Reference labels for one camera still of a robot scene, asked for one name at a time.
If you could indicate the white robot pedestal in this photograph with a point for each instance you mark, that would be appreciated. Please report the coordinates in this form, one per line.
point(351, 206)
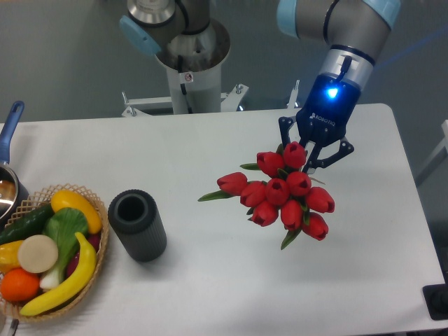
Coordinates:
point(193, 66)

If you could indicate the blue handled saucepan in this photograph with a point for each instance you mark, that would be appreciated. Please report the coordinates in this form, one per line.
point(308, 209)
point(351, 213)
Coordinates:
point(12, 190)

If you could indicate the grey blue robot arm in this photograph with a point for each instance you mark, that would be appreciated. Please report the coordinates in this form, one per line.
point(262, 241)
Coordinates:
point(355, 32)

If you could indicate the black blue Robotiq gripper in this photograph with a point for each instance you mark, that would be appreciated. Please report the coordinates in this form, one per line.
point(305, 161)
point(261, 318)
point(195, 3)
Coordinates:
point(323, 121)

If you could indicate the red tulip bouquet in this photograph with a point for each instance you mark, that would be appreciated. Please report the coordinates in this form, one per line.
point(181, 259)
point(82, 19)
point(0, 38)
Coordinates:
point(288, 195)

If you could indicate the woven wicker basket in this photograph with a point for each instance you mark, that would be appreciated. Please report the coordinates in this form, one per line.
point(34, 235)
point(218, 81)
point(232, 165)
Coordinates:
point(35, 201)

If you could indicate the yellow bell pepper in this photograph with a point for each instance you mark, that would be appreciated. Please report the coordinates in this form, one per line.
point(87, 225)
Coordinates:
point(9, 256)

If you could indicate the beige round disc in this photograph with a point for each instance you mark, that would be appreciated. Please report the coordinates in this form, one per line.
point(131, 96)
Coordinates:
point(37, 254)

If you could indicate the green bok choy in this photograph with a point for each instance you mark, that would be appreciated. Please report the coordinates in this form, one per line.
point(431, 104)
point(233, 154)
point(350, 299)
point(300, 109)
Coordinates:
point(61, 228)

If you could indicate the green cucumber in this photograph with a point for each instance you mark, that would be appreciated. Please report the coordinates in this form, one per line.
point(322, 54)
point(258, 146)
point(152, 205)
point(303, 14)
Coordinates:
point(30, 224)

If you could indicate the dark grey ribbed vase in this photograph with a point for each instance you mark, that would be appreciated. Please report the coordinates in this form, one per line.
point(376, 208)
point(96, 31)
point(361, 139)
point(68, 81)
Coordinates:
point(134, 216)

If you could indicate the black device at table edge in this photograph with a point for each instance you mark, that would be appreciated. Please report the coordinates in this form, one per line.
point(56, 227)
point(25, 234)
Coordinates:
point(436, 301)

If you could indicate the white metal frame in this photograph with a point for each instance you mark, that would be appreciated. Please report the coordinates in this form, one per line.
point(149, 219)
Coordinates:
point(437, 156)

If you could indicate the orange fruit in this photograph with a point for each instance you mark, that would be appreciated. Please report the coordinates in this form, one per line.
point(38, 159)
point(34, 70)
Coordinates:
point(19, 285)

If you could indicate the purple red vegetable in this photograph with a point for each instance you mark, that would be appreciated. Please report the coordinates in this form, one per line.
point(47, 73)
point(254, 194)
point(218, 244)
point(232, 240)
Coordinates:
point(94, 240)

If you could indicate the yellow banana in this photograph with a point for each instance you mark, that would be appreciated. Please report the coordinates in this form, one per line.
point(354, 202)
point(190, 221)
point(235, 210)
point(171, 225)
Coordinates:
point(69, 287)

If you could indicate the yellow squash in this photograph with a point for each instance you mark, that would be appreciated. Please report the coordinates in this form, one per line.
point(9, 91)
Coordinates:
point(70, 199)

